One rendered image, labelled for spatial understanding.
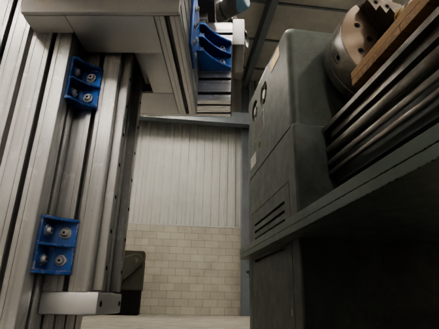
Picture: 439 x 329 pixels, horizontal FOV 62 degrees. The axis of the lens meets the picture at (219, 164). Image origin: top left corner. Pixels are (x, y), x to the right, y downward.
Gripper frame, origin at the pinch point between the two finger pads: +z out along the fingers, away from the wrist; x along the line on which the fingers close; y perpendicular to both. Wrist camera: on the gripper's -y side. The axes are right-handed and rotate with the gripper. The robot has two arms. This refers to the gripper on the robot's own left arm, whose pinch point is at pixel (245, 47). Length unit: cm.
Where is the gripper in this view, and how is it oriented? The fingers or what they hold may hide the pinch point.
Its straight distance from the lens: 193.9
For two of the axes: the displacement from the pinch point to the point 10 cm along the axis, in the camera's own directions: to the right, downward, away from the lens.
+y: 0.2, 8.0, -5.9
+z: 5.4, 4.9, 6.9
